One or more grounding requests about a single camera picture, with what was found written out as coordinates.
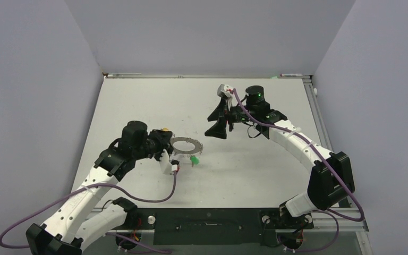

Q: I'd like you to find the green key tag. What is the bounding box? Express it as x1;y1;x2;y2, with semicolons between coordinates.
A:
190;155;200;166

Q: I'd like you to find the aluminium rail back edge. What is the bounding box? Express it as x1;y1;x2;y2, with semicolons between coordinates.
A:
103;73;305;79

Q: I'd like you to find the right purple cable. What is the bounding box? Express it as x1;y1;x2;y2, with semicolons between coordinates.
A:
231;88;365;254

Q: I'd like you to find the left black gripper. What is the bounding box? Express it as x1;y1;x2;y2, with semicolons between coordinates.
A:
133;129;173;163

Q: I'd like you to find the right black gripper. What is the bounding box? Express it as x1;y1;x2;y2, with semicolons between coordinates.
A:
205;97;256;138

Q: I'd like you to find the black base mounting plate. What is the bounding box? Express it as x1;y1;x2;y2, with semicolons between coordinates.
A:
116;208;313;245

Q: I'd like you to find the red white marker pen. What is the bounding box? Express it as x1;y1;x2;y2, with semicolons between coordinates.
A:
279;74;304;78

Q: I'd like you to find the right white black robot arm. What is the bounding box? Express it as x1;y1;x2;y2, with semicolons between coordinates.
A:
205;84;355;227

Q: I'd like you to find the aluminium frame rail front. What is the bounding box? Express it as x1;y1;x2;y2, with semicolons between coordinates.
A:
52;207;369;234

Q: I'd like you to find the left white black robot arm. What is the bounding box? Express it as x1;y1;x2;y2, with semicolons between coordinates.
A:
26;121;177;254

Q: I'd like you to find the large metal ring disc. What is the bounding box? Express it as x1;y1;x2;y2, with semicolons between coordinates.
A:
170;137;203;155

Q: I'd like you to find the aluminium frame rail right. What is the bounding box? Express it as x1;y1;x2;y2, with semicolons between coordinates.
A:
302;75;334;151

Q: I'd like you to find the aluminium frame rail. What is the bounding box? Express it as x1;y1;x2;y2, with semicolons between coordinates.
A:
302;75;334;151
52;207;369;234

